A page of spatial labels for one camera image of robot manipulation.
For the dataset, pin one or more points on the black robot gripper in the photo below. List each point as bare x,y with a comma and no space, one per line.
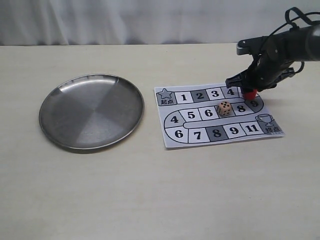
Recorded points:
269,66

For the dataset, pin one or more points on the red cylinder game piece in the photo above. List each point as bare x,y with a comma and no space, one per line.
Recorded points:
250,95

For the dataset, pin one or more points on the wooden die with black pips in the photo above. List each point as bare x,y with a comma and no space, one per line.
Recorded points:
224,108

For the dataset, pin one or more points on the printed paper game board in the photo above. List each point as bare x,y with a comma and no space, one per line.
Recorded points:
189,118

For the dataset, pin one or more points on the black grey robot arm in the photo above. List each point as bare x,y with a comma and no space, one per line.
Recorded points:
303,46

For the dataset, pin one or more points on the round stainless steel plate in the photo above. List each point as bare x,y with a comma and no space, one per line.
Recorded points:
91,112

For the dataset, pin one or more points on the white curtain backdrop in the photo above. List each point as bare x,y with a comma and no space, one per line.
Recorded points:
124,22

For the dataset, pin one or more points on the black wrist camera with silver edge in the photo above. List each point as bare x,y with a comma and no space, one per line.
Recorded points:
250,46

